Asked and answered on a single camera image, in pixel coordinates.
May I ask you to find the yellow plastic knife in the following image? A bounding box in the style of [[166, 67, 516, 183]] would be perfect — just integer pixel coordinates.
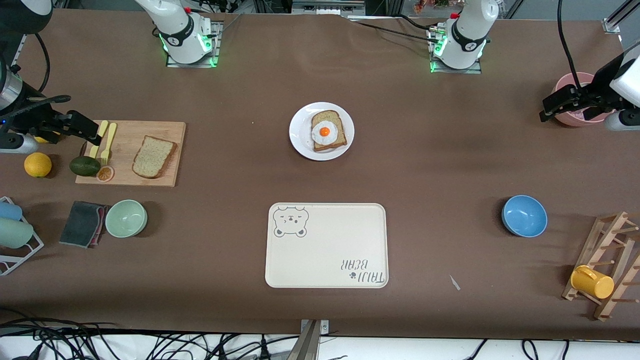
[[89, 120, 109, 160]]

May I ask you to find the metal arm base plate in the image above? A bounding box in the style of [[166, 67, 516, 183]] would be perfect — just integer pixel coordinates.
[[429, 27, 483, 75], [166, 21, 223, 68]]

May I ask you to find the yellow mug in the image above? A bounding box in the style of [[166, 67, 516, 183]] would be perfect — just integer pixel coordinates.
[[570, 265, 615, 300]]

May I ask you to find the yellow plastic fork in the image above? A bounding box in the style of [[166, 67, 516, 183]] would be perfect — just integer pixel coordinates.
[[101, 123, 117, 166]]

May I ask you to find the pink bowl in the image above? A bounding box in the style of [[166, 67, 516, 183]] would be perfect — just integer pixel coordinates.
[[551, 72, 614, 127]]

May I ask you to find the black cable on table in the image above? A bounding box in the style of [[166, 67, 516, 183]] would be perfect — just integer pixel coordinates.
[[349, 20, 437, 41]]

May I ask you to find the dark green avocado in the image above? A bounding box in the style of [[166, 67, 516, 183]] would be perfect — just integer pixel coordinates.
[[69, 156, 102, 177]]

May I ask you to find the dark folded cloth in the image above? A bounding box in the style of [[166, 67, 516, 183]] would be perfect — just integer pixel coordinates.
[[59, 200, 109, 249]]

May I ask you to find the cream bear print tray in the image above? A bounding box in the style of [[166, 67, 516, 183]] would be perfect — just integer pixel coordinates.
[[264, 202, 389, 289]]

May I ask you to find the aluminium frame profile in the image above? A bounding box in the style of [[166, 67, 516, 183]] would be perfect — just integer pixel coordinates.
[[602, 0, 640, 35]]

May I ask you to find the white round plate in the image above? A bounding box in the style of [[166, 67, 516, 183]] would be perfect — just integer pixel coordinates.
[[289, 102, 355, 162]]

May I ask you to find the wooden peg rack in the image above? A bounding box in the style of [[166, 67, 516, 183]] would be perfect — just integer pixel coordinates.
[[561, 211, 640, 322]]

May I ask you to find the mint green bowl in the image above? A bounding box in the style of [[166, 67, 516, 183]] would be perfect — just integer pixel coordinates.
[[104, 199, 148, 238]]

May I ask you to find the black cable bundle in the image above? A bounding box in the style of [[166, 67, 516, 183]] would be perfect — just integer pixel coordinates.
[[0, 307, 301, 360]]

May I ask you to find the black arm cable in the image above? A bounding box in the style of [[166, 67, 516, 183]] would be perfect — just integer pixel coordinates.
[[557, 0, 584, 91], [32, 32, 52, 95]]

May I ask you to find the black equipment box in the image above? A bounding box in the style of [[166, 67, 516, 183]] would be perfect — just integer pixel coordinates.
[[292, 0, 366, 16]]

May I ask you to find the light blue cup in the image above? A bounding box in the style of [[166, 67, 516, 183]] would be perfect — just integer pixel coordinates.
[[0, 201, 23, 222]]

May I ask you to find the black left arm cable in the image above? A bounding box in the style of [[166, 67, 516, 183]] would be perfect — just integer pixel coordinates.
[[557, 0, 584, 91]]

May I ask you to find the bamboo cutting board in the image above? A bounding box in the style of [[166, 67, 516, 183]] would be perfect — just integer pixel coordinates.
[[75, 120, 187, 188]]

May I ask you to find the white wire rack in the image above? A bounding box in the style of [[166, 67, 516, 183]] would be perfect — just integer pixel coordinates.
[[0, 196, 45, 277]]

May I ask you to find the brown bread slice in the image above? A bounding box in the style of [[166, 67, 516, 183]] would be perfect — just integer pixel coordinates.
[[311, 110, 348, 153], [132, 135, 179, 180]]

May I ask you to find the mint green cup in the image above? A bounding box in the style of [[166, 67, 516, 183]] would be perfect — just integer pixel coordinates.
[[0, 217, 35, 249]]

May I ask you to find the blue bowl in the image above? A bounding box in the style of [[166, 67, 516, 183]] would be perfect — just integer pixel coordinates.
[[501, 195, 548, 238]]

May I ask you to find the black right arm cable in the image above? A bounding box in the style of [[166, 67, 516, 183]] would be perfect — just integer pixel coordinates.
[[32, 32, 52, 95]]

